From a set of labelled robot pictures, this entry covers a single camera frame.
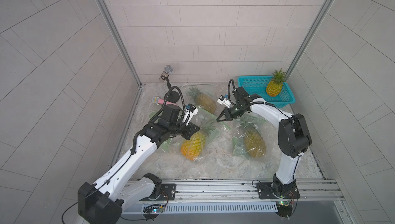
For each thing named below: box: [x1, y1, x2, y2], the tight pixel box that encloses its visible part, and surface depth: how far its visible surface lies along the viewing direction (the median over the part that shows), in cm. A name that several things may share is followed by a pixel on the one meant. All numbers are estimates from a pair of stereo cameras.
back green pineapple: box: [186, 86, 218, 114], surface depth 97 cm
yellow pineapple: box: [181, 125, 220, 161], surface depth 77 cm
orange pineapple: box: [265, 67, 287, 97], surface depth 102 cm
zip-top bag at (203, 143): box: [180, 105, 231, 162], surface depth 81 cm
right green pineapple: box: [240, 117, 267, 159], surface depth 80 cm
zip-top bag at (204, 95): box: [180, 84, 219, 117], surface depth 104 cm
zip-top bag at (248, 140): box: [231, 114, 268, 162], surface depth 81 cm
